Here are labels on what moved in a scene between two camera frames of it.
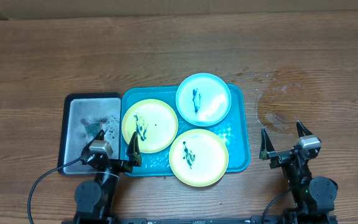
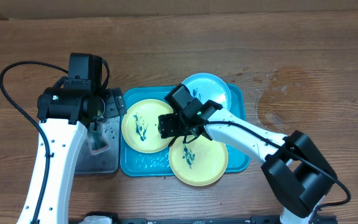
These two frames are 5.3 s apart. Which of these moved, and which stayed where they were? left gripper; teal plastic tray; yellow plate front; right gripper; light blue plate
Moved: right gripper; left gripper
Stayed: light blue plate; yellow plate front; teal plastic tray
